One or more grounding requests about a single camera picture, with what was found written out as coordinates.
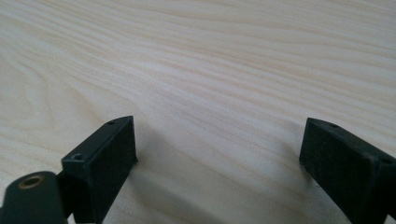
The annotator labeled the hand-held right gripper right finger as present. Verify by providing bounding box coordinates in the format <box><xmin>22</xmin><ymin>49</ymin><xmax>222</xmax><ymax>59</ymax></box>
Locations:
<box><xmin>298</xmin><ymin>117</ymin><xmax>396</xmax><ymax>224</ymax></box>

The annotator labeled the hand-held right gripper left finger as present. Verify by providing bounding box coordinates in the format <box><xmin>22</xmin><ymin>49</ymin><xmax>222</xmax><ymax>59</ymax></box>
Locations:
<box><xmin>61</xmin><ymin>115</ymin><xmax>138</xmax><ymax>224</ymax></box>

